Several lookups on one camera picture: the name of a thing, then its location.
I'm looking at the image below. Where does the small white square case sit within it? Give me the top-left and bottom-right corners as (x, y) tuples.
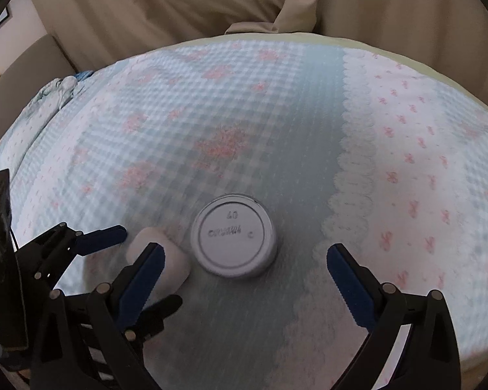
(126, 227), (191, 306)

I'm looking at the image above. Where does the small metal can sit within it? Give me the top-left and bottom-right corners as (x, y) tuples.
(190, 194), (278, 279)

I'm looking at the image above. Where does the crumpled light blue cloth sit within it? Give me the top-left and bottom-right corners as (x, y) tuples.
(23, 71), (94, 123)

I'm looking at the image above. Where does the brown sofa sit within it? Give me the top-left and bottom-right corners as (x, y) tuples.
(0, 33), (81, 167)

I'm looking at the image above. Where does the checked floral bed blanket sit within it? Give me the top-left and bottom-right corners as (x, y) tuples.
(6, 38), (488, 389)

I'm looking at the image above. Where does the beige curtain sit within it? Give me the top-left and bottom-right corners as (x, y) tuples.
(26, 0), (488, 107)

